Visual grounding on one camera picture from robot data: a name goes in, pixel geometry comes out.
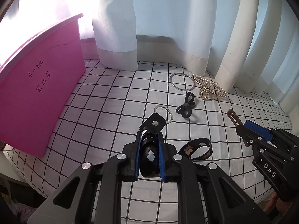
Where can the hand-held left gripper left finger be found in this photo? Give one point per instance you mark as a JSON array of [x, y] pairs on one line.
[[138, 163]]

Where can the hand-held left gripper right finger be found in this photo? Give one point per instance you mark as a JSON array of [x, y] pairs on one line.
[[162, 163]]

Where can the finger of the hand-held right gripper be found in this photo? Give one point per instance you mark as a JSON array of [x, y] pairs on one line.
[[248, 136], [257, 129]]

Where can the brown hair clip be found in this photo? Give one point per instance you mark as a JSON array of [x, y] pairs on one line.
[[233, 117]]

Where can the pearl hair claw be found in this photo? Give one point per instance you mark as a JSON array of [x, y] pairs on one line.
[[208, 91]]

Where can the silver bangle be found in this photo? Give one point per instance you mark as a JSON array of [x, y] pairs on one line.
[[171, 81]]

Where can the pink plastic basin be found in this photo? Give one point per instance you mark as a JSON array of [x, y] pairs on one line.
[[35, 98]]

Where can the person's right hand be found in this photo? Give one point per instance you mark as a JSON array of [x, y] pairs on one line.
[[272, 203]]

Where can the purple fuzzy cloth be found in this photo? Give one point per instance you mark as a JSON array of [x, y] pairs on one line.
[[22, 214]]

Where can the white curtain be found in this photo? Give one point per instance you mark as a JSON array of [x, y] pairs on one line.
[[163, 9]]

